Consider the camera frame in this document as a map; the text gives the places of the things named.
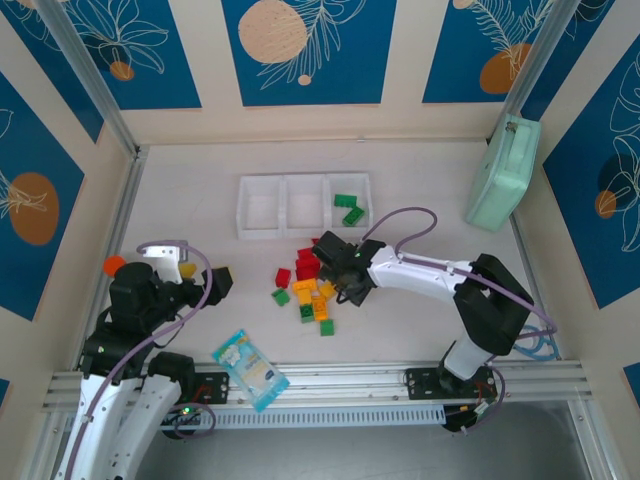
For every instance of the red curved lego brick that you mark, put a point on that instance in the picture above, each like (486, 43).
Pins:
(283, 277)

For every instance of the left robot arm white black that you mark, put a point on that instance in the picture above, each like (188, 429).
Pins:
(155, 395)

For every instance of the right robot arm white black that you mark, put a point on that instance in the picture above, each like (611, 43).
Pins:
(415, 275)

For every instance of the orange-capped bottle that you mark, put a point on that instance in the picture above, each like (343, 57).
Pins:
(115, 265)

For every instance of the white three-compartment container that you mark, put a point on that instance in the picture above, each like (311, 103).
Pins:
(260, 230)

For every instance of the wet wipes packet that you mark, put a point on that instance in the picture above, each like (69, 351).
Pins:
(250, 370)

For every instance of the mint green zip case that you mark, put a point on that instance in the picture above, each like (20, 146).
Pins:
(502, 180)

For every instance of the blue stethoscope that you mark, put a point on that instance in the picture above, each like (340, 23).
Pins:
(542, 350)

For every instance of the aluminium table side rail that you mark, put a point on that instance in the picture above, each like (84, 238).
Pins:
(535, 280)
(117, 240)

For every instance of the aluminium cross rail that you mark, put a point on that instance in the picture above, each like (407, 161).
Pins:
(340, 380)

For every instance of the blue floral wall poster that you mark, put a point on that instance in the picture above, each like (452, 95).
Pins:
(35, 55)
(575, 55)
(350, 75)
(465, 60)
(45, 150)
(590, 240)
(150, 60)

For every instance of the aluminium frame post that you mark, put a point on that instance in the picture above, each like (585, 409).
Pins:
(90, 75)
(542, 65)

